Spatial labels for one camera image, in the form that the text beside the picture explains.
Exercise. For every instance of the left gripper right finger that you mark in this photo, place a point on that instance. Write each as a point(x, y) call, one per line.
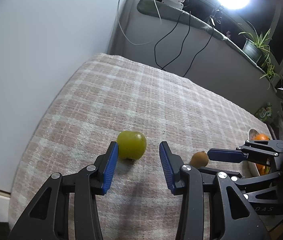
point(231, 215)

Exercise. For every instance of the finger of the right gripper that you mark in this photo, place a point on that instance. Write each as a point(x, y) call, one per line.
point(270, 150)
point(260, 190)

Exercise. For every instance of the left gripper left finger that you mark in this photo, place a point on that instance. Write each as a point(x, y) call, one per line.
point(46, 215)

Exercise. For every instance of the orange in bowl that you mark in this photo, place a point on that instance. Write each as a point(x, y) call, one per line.
point(261, 136)

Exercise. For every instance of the brown round fruit far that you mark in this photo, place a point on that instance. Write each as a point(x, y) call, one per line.
point(199, 159)

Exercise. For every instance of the white ceramic bowl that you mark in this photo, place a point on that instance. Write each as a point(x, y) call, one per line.
point(256, 164)

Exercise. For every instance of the green snack packet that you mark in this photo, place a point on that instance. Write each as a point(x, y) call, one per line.
point(264, 112)

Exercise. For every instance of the green apple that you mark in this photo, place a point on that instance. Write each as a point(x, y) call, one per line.
point(132, 145)

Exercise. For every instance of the potted spider plant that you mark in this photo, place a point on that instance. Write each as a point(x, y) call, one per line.
point(258, 50)

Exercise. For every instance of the pink plaid tablecloth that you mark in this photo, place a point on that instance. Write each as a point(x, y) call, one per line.
point(110, 94)

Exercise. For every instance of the grey green sill cloth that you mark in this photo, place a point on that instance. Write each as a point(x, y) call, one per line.
point(147, 7)

